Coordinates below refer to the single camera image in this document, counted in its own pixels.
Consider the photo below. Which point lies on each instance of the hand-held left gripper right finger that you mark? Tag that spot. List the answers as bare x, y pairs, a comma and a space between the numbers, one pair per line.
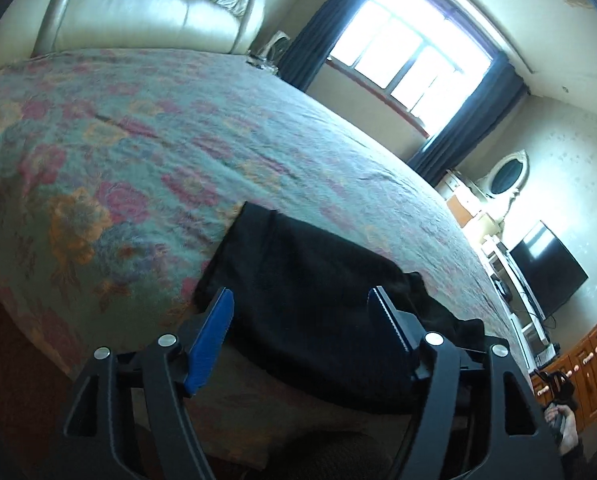
396, 332

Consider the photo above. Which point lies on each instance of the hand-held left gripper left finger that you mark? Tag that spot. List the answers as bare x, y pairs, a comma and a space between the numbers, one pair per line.
208, 345

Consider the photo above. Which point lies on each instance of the black pants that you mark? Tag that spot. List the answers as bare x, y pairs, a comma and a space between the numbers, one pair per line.
303, 300

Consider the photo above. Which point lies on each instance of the person's right hand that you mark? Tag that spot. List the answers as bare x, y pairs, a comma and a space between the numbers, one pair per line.
570, 427

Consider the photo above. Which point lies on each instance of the wooden cabinet with drawers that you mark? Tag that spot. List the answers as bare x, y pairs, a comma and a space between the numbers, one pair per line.
593, 360

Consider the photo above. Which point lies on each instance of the white television stand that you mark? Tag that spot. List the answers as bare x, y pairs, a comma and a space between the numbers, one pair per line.
520, 300

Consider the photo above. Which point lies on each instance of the black flat television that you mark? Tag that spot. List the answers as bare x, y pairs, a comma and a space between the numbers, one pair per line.
543, 265

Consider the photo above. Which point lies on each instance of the white dresser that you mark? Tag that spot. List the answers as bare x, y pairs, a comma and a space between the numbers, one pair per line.
461, 200

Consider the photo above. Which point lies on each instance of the floral bedspread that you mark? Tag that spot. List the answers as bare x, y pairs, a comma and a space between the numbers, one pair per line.
178, 160

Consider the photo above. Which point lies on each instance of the dark blue curtain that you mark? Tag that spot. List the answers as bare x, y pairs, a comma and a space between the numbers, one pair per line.
473, 125
318, 25

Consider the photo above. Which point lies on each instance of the window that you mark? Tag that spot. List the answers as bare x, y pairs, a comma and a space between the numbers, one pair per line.
408, 50

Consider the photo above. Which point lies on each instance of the white fan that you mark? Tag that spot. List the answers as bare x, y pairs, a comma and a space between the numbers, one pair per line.
276, 47

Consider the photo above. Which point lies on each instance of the cream tufted leather headboard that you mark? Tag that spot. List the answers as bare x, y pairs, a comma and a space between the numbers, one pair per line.
143, 10

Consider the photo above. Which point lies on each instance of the oval mirror white frame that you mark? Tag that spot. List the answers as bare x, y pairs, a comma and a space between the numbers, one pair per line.
505, 175

